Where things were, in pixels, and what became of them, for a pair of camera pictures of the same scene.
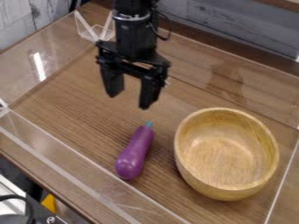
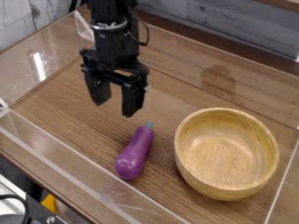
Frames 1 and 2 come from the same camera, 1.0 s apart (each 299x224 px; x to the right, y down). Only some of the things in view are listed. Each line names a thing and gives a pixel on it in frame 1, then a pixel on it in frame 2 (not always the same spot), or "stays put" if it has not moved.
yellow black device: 44,209 stays put
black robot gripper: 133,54 → 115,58
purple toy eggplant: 129,164 stays put
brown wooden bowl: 227,152 stays put
